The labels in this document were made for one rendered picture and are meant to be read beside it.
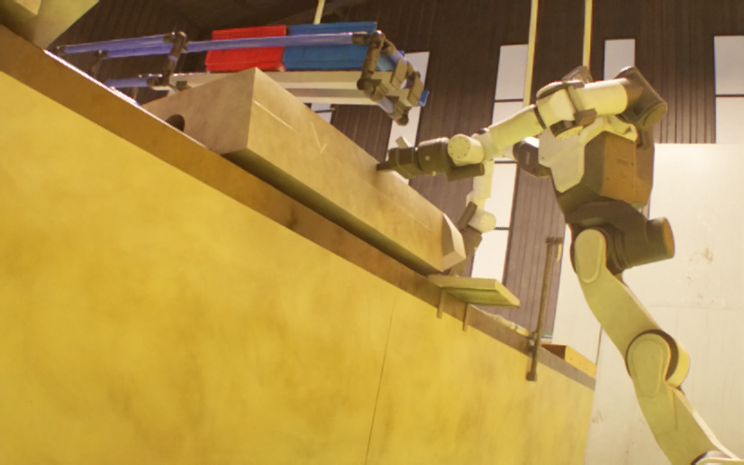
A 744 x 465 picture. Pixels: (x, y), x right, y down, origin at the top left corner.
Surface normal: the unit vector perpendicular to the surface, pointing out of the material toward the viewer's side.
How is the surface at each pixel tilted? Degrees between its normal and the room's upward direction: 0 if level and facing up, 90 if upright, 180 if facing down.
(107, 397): 90
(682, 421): 90
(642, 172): 80
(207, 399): 90
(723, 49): 90
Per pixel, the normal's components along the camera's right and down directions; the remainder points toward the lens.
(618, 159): 0.42, -0.14
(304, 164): 0.87, -0.14
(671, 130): -0.49, -0.29
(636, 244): -0.58, 0.09
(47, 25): 0.29, 0.83
